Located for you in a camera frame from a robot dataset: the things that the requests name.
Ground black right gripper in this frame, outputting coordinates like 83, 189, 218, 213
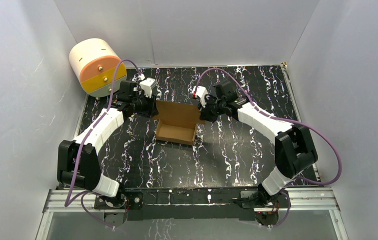
197, 95, 226, 123

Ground brown cardboard box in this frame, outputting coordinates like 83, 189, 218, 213
153, 100, 205, 146

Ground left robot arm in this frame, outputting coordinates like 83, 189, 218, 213
57, 78, 158, 208

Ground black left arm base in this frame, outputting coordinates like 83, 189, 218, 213
94, 189, 144, 219

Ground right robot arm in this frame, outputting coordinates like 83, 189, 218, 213
192, 81, 318, 207

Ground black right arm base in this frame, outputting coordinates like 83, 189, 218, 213
233, 189, 292, 229

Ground round pastel drawer cabinet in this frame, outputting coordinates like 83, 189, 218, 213
69, 38, 127, 98

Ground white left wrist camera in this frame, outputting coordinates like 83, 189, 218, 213
137, 74, 157, 99

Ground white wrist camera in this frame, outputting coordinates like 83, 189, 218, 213
137, 74, 157, 99
192, 86, 208, 108

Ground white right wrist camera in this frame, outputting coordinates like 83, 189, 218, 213
192, 86, 208, 108

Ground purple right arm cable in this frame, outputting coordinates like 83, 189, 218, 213
193, 67, 343, 229

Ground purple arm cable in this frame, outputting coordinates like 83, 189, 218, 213
63, 59, 143, 229
193, 67, 343, 229

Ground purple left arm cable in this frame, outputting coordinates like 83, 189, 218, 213
63, 59, 143, 229

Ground aluminium front rail frame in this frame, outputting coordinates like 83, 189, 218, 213
36, 186, 348, 240

